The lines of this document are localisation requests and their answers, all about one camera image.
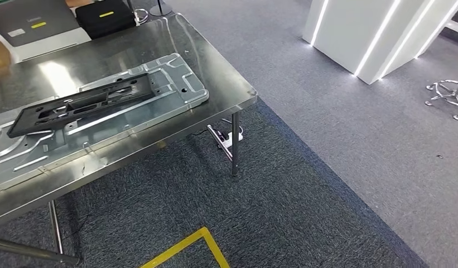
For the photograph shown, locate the white lit display stand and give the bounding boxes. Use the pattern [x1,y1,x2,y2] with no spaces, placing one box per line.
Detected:
[302,0,458,86]

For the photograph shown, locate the white power strip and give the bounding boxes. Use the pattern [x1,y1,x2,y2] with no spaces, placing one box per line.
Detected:
[218,131,244,149]

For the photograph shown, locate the white coiled cable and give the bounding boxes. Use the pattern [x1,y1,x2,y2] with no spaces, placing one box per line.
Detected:
[134,8,150,26]

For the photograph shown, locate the yellow floor tape rectangle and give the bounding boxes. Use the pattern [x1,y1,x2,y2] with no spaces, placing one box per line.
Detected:
[139,226,232,268]

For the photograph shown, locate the stamped silver metal panel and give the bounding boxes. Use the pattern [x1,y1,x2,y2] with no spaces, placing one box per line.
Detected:
[0,52,210,189]

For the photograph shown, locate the black plastic license plate frame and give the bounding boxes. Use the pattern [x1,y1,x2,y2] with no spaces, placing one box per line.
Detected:
[7,73,156,138]

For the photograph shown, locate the black case with yellow label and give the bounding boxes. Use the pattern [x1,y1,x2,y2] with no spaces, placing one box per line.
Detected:
[75,0,137,40]

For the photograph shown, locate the black rod on grey base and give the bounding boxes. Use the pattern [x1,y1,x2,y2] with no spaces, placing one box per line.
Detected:
[150,0,173,17]

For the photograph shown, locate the stainless steel workbench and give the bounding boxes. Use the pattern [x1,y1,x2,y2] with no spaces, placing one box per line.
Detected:
[0,13,258,267]

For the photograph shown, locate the white box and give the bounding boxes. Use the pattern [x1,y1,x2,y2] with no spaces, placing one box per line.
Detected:
[0,27,92,64]

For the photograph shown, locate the grey laptop with yellow sticker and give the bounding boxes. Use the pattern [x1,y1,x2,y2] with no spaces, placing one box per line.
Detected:
[0,0,81,47]

